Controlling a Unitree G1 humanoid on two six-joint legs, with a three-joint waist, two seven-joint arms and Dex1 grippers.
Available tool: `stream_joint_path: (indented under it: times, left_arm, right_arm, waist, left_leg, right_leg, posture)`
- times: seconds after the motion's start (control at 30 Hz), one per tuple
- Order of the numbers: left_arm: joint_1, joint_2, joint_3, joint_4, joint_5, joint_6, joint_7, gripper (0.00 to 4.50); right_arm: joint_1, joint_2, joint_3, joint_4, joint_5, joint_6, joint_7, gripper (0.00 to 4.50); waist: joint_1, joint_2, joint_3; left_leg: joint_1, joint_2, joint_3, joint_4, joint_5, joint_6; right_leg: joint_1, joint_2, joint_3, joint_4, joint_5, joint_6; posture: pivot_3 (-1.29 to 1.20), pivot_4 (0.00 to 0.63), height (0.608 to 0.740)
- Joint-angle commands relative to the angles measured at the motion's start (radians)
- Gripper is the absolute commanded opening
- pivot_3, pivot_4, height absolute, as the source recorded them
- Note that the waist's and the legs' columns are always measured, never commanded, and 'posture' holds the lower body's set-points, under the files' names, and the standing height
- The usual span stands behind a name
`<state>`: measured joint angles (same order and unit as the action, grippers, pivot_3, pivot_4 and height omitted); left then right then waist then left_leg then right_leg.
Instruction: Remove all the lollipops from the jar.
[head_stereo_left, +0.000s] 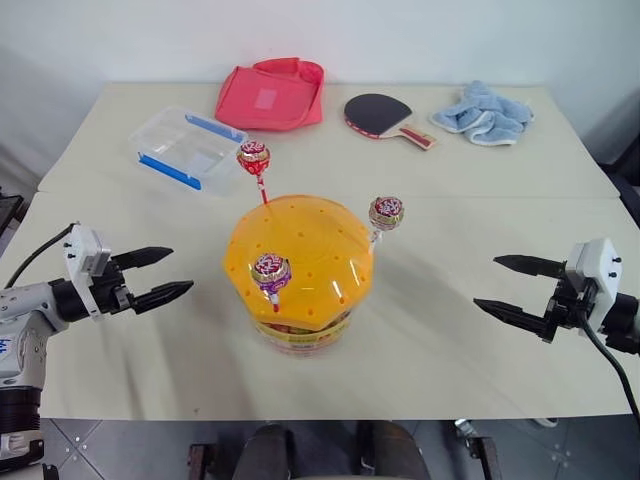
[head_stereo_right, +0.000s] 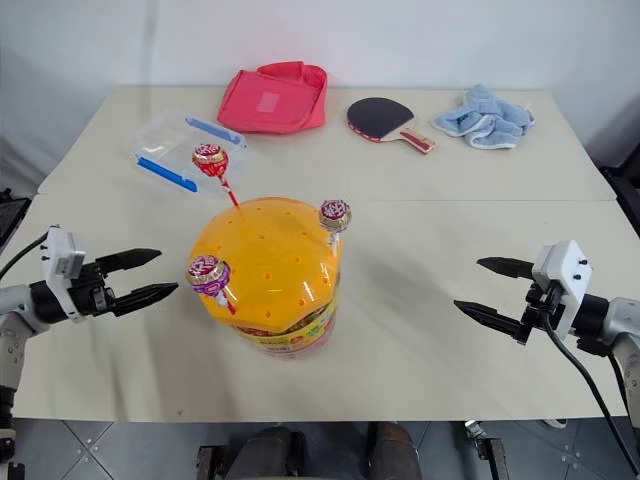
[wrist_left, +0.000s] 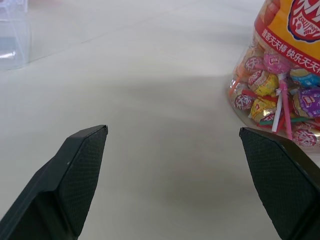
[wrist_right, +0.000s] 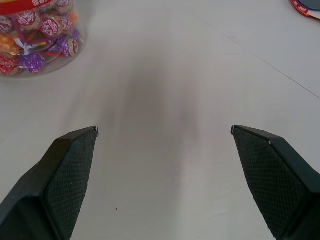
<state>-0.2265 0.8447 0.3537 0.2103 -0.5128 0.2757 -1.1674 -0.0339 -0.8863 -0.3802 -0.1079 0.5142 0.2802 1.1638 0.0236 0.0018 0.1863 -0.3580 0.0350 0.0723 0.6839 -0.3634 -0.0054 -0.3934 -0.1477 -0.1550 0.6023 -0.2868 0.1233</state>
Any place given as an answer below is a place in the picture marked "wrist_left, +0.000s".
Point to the purple wrapped lollipop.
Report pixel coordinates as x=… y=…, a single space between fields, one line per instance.
x=307 y=102

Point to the pink wrapped lollipop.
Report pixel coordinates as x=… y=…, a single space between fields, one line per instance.
x=275 y=62

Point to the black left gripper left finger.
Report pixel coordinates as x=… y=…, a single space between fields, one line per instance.
x=62 y=180

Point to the clear plastic box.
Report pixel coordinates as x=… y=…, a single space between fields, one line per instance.
x=12 y=35

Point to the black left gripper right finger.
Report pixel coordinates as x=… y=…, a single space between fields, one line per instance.
x=280 y=182

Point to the clear lollipop jar orange label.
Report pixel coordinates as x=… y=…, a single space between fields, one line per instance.
x=280 y=37

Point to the yellow wrapped lollipop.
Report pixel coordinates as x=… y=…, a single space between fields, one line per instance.
x=265 y=83

